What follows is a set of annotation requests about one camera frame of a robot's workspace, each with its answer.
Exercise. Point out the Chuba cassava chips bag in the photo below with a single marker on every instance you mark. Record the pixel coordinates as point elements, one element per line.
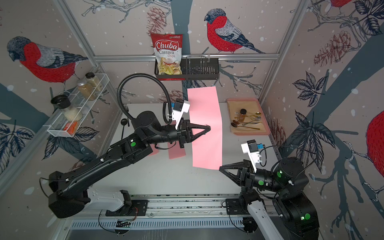
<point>168,52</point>

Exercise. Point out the metal spoon on tray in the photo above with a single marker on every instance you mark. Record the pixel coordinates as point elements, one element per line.
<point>254,116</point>

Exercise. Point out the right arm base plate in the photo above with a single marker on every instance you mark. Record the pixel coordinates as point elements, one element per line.
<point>236,207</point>

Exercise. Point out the black wire wall basket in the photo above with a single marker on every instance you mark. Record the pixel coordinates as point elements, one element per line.
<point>202,68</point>

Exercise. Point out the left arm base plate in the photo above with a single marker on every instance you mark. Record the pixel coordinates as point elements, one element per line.
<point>138,208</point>

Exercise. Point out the black lid rice jar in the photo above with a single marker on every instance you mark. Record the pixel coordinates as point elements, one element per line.
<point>63,103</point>

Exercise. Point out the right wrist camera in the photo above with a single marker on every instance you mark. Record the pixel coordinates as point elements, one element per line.
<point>251,148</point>

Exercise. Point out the black spoon on tray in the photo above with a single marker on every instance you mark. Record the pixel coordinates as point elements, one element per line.
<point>239,126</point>

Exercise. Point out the spice jar silver lid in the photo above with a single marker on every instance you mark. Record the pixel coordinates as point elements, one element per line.
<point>86,90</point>

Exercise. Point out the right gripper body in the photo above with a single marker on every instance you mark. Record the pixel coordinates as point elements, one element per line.
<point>250,179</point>

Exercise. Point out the black ladle spoon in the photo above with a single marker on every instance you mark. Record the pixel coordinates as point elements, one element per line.
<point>123,122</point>

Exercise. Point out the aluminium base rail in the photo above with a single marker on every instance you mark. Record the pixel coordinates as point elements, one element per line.
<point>159,206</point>

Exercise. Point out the small brown bottle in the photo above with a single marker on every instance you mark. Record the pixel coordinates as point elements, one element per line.
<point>242,115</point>

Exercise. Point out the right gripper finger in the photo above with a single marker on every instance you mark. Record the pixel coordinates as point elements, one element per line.
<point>237,179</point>
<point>235,166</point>

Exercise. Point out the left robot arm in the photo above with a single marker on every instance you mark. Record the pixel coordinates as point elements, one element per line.
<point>72,192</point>

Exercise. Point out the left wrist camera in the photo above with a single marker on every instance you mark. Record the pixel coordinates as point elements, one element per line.
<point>180,107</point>

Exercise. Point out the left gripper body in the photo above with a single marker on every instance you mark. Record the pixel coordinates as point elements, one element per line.
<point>180,133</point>

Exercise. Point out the clear acrylic wall shelf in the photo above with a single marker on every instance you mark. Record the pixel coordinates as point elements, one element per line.
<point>55,127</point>

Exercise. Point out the spice jar dark lid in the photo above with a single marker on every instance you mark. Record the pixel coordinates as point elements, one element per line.
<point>94,81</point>

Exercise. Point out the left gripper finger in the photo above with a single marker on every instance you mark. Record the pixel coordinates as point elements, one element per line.
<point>197,127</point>
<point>198,135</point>

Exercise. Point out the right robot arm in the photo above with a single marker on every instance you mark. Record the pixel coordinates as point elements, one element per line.
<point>287,180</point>

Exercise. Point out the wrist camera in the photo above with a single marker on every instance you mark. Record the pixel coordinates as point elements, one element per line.
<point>180,107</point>
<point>251,148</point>

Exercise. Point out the small red packet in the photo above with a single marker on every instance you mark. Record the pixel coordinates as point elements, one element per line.
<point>71,127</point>

